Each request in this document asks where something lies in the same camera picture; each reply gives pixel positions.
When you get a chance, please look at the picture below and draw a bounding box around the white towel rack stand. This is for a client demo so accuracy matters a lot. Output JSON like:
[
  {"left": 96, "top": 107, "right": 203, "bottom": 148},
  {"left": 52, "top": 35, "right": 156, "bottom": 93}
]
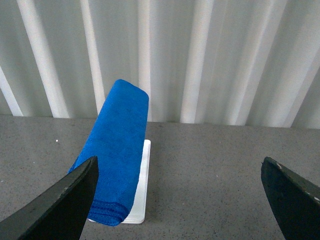
[{"left": 87, "top": 139, "right": 152, "bottom": 224}]

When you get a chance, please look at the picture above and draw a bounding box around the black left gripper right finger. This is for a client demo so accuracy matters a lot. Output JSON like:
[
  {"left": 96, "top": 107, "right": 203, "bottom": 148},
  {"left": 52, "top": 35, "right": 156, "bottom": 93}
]
[{"left": 261, "top": 157, "right": 320, "bottom": 240}]

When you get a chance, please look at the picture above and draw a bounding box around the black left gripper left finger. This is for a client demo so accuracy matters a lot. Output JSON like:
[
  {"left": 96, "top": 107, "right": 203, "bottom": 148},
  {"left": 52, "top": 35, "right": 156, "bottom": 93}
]
[{"left": 0, "top": 156, "right": 99, "bottom": 240}]

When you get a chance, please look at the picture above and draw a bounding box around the blue microfiber cloth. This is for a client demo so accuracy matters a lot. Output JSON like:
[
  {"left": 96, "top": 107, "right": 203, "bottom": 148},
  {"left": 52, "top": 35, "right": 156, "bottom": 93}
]
[{"left": 69, "top": 79, "right": 149, "bottom": 227}]

